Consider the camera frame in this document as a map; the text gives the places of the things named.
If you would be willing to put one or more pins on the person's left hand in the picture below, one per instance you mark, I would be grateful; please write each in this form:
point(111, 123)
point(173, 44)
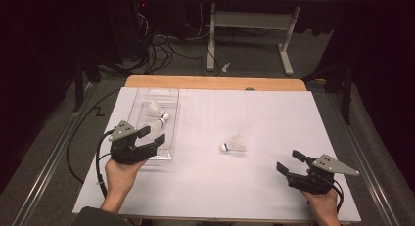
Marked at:
point(122, 177)

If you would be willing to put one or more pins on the clear plastic container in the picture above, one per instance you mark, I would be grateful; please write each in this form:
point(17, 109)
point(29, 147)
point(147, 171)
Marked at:
point(169, 134)

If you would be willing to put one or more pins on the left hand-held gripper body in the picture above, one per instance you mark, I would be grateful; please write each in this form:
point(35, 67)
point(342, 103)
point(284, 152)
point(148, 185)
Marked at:
point(130, 152)

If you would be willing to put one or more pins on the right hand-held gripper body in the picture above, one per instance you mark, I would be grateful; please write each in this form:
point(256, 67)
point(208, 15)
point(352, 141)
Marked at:
point(311, 183)

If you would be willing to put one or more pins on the person's right hand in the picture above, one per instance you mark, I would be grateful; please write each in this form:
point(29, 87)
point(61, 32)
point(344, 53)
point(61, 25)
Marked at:
point(324, 206)

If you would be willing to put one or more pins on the white-legged desk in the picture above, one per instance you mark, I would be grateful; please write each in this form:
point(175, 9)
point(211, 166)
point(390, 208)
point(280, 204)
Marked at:
point(251, 20)

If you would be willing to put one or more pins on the black metal stand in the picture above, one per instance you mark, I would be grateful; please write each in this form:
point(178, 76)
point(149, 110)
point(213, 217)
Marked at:
point(347, 99)
point(78, 85)

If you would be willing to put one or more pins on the grey metal floor rail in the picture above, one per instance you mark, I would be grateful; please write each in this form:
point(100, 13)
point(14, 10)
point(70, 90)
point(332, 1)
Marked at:
point(49, 164)
point(368, 173)

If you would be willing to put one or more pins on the white table cover sheet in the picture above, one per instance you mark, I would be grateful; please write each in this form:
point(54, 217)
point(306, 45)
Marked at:
point(261, 121)

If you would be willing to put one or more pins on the small white floor object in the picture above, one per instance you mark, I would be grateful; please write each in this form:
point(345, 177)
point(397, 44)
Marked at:
point(225, 67)

